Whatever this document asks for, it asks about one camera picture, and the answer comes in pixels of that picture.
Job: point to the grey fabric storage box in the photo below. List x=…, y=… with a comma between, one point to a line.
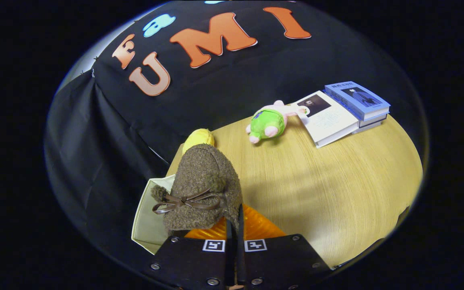
x=147, y=229

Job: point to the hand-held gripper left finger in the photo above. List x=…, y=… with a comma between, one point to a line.
x=229, y=266

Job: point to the white book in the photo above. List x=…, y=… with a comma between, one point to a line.
x=330, y=121

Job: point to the blue book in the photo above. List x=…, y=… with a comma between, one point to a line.
x=357, y=98

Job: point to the yellow plush bread toy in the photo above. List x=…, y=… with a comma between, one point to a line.
x=199, y=137

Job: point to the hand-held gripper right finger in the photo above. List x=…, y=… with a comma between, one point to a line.
x=241, y=264

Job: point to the green and pink plush toy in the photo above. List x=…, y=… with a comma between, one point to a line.
x=270, y=121

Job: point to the brown fuzzy shoe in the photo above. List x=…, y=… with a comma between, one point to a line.
x=204, y=173

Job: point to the pale grey book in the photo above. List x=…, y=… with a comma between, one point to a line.
x=373, y=122

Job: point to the black backdrop cloth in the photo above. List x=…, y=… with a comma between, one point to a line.
x=95, y=141

